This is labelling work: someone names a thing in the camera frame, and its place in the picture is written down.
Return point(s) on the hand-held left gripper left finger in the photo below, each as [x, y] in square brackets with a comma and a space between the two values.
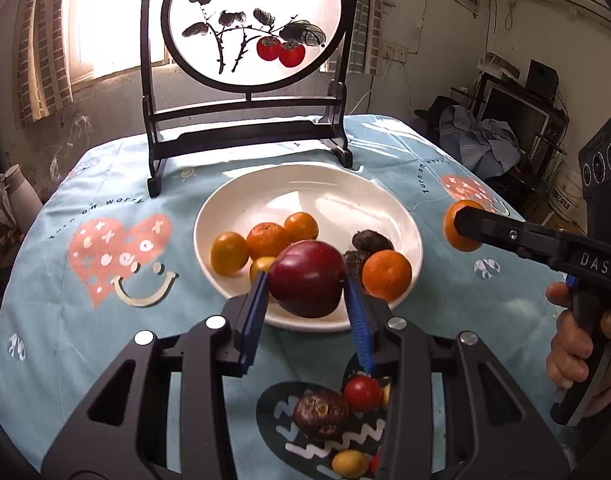
[255, 315]

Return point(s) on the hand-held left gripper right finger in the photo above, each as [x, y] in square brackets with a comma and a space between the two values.
[360, 320]

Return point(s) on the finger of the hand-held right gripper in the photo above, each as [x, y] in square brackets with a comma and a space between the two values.
[505, 235]

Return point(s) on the greenish yellow mandarin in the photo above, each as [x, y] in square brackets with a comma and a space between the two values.
[260, 265]

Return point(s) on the dark wrinkled passion fruit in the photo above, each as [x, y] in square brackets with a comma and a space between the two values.
[320, 415]
[372, 241]
[354, 261]

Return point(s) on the dark red plum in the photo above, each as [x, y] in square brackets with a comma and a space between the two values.
[308, 277]

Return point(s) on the yellow-orange mandarin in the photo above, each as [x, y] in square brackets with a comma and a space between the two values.
[229, 252]

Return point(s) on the large orange mandarin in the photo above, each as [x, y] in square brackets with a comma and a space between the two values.
[268, 240]

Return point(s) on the white round plate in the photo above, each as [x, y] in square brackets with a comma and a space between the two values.
[290, 195]

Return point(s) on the person's right hand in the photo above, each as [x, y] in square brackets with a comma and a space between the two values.
[568, 350]

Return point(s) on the red cherry tomato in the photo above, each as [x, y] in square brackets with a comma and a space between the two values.
[362, 392]
[376, 462]

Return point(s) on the white plastic bucket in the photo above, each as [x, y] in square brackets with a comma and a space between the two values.
[565, 192]

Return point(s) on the small yellow tomato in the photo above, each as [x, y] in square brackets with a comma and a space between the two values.
[385, 396]
[349, 462]

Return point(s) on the blue-grey clothes pile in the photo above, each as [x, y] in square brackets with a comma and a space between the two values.
[485, 142]

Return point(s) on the black metal rack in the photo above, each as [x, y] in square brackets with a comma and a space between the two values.
[553, 150]

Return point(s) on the computer monitor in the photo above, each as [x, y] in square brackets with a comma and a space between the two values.
[513, 110]

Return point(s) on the black speaker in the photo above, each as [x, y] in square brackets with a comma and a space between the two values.
[543, 80]

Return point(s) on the light blue printed tablecloth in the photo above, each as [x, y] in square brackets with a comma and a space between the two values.
[60, 320]

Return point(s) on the patterned window curtain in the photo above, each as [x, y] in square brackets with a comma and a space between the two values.
[368, 20]
[43, 45]

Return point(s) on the white thermos jug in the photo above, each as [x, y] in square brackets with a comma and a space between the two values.
[23, 195]

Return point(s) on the white plastic bag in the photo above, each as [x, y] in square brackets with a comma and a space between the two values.
[0, 200]

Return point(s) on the dark wooden round painted screen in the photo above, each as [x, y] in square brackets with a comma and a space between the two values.
[258, 25]

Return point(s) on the white wall socket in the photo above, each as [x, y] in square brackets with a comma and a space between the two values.
[395, 53]

